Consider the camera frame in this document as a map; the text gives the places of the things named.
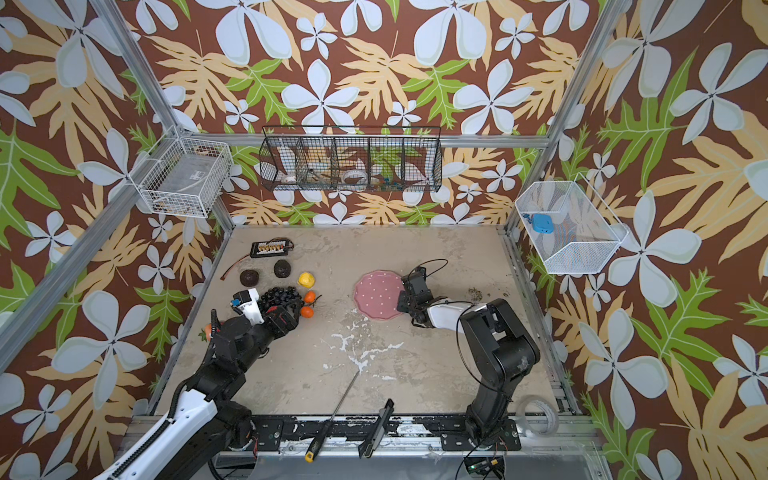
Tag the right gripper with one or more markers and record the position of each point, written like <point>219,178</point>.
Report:
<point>410,299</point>

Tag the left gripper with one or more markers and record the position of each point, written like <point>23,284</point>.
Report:
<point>290,322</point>

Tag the pink dotted plate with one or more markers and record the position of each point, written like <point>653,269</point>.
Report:
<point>377,293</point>

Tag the yellow pear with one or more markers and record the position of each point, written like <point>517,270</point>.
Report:
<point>306,280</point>

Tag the dark avocado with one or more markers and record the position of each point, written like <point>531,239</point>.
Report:
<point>282,269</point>

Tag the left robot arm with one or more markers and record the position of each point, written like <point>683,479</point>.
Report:
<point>203,419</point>

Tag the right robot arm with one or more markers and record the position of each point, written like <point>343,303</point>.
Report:
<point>501,347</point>

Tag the black grape bunch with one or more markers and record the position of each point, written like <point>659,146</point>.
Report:
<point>278,296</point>

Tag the blue object in basket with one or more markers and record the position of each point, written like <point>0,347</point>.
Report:
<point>541,223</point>

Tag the white mesh basket right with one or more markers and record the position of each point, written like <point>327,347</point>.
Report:
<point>587,233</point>

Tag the black mounting rail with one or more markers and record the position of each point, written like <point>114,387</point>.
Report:
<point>273,433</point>

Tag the yellow handled screwdriver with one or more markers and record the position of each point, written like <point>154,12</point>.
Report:
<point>318,441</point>

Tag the black wire basket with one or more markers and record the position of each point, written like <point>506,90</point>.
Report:
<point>358,159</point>

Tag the black clamp bracket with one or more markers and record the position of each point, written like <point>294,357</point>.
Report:
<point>377,432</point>

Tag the white wire basket left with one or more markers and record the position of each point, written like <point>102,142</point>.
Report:
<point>182,175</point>

